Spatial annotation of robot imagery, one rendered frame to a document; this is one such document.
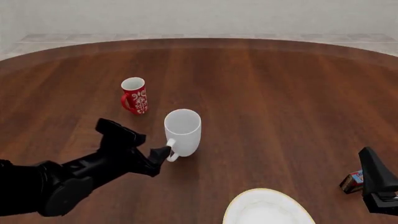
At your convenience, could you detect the small printed food box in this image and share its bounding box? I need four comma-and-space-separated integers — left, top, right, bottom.
339, 170, 365, 195

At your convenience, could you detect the white mug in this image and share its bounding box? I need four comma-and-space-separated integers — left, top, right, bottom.
164, 108, 202, 162

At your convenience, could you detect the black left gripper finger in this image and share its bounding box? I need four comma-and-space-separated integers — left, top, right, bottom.
148, 146, 174, 167

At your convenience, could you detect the white plate with gold rim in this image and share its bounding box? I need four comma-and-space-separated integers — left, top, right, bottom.
223, 188, 317, 224

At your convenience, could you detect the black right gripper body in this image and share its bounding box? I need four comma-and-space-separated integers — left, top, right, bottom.
361, 189, 398, 215

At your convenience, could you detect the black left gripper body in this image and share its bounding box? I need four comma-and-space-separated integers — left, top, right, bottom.
95, 118, 161, 177

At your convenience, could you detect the red patterned mug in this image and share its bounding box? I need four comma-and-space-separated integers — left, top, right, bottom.
120, 77, 149, 116

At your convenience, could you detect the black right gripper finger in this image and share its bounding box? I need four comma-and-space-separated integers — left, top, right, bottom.
358, 146, 398, 195

